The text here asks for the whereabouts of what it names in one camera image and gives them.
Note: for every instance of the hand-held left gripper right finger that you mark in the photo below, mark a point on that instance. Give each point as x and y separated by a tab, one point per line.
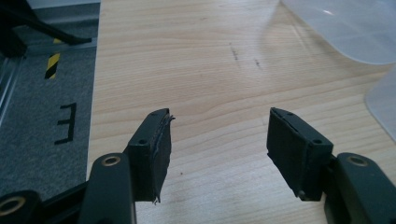
295	155

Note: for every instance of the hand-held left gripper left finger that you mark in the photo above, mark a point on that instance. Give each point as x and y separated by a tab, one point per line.
149	161

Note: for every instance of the translucent plastic container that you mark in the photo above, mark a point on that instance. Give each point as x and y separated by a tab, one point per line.
348	28
383	102

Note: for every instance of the black metal stand leg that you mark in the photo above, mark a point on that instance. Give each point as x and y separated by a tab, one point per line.
28	25

